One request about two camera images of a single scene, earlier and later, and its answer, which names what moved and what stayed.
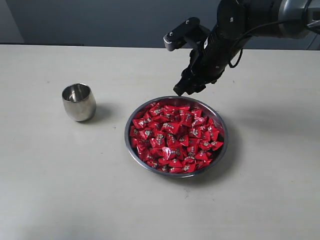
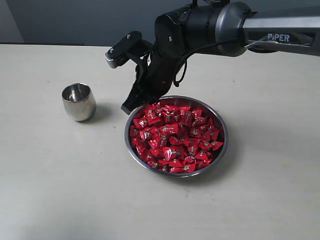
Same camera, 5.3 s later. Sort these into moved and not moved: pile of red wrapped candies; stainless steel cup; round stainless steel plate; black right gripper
Moved: black right gripper
Not moved: round stainless steel plate; stainless steel cup; pile of red wrapped candies
